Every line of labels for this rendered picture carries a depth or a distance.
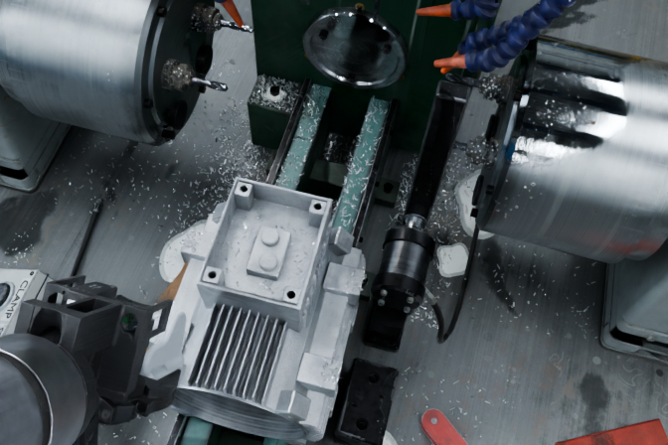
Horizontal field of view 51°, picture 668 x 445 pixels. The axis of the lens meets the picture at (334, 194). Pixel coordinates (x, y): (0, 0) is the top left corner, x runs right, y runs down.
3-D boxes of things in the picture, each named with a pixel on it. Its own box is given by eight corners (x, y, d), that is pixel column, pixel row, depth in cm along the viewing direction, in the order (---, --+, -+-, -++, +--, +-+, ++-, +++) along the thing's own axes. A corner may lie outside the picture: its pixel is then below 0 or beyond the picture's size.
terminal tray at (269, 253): (239, 209, 77) (233, 175, 71) (332, 231, 76) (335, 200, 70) (202, 310, 71) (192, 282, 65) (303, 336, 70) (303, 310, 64)
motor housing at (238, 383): (217, 258, 91) (198, 183, 74) (360, 294, 89) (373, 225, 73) (160, 412, 81) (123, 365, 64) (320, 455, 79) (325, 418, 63)
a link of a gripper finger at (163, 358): (220, 309, 60) (169, 322, 51) (203, 376, 60) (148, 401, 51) (188, 298, 60) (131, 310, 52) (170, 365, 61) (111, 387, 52)
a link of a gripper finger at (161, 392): (198, 374, 55) (139, 401, 46) (193, 394, 55) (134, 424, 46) (144, 357, 56) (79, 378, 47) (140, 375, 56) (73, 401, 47)
